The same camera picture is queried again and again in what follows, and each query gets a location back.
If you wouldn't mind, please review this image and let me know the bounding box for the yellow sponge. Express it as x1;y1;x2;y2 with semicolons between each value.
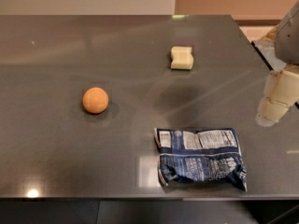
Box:
171;47;193;70

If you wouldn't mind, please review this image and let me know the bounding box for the blue chip bag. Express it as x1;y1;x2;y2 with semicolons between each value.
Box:
154;128;247;191

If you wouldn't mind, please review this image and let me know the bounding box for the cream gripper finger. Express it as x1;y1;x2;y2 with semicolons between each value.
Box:
255;64;299;127

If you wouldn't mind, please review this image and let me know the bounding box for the orange ball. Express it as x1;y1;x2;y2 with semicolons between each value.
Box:
82;87;108;114

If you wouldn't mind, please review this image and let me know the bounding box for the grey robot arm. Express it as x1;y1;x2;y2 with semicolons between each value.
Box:
256;1;299;127

